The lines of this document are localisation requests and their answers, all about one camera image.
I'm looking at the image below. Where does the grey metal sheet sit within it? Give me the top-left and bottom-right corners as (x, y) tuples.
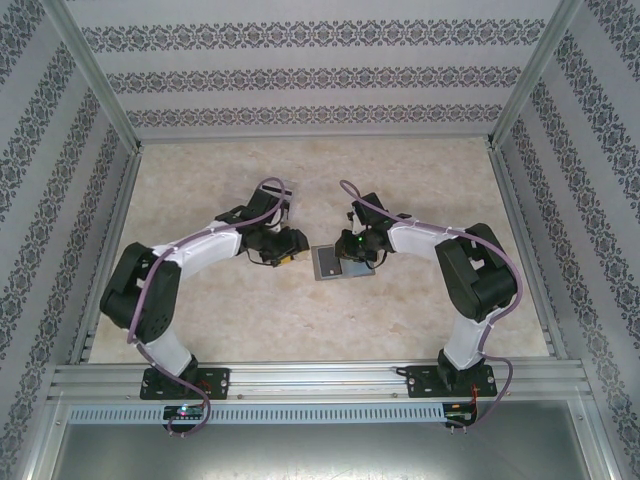
(29, 397), (626, 480)

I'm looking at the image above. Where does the slotted metal cable tray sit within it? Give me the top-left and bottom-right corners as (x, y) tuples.
(66, 402), (447, 425)

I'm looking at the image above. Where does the aluminium frame post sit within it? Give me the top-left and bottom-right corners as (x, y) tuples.
(47, 0), (144, 151)
(484, 0), (586, 151)

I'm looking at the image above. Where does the aluminium mounting rail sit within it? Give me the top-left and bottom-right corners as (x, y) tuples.
(48, 363), (594, 401)

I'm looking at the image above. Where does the aluminium side rail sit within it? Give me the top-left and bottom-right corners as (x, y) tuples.
(487, 144), (571, 360)
(67, 144), (144, 365)

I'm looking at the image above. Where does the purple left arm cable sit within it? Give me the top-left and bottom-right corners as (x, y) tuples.
(127, 177), (296, 436)

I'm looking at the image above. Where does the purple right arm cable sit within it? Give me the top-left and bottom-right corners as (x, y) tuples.
(338, 179), (524, 434)

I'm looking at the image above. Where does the grey leather card holder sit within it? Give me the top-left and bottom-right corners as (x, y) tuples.
(309, 242), (376, 283)

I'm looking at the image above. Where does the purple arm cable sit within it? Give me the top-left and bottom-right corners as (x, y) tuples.
(338, 179), (524, 434)
(127, 177), (296, 436)

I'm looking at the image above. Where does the light blue card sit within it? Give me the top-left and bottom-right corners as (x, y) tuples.
(341, 258), (375, 279)

